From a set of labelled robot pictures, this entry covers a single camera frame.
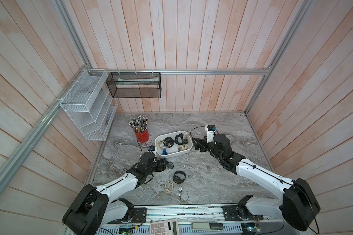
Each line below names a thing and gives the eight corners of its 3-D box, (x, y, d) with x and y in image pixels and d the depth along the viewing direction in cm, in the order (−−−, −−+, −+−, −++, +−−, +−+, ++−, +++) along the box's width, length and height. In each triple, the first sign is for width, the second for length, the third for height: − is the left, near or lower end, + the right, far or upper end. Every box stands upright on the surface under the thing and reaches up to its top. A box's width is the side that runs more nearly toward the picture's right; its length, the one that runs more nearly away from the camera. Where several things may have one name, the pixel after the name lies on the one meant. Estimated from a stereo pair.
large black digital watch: (171, 179, 87) (171, 177, 84) (177, 171, 91) (177, 168, 87) (180, 186, 85) (180, 183, 81) (186, 176, 88) (186, 174, 85)
